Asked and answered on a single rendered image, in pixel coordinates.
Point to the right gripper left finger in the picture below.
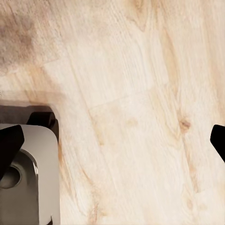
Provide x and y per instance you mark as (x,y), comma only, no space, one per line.
(11,140)

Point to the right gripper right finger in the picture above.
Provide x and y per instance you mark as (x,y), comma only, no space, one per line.
(217,139)

